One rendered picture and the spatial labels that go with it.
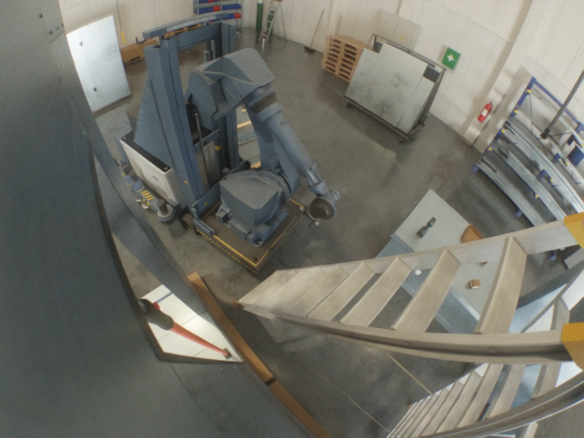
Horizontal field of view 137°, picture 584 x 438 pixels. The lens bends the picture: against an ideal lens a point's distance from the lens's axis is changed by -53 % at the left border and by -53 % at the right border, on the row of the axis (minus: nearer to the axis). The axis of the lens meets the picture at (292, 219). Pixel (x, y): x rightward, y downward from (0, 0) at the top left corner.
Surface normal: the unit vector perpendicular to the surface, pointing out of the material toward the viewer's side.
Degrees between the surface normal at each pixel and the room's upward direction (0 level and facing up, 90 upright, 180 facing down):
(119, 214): 90
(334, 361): 0
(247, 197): 0
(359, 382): 0
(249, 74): 43
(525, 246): 92
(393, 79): 78
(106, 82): 90
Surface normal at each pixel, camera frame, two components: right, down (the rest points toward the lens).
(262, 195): 0.11, -0.55
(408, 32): -0.76, 0.49
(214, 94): 0.83, 0.33
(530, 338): -0.58, -0.82
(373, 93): -0.69, 0.40
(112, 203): 0.64, 0.68
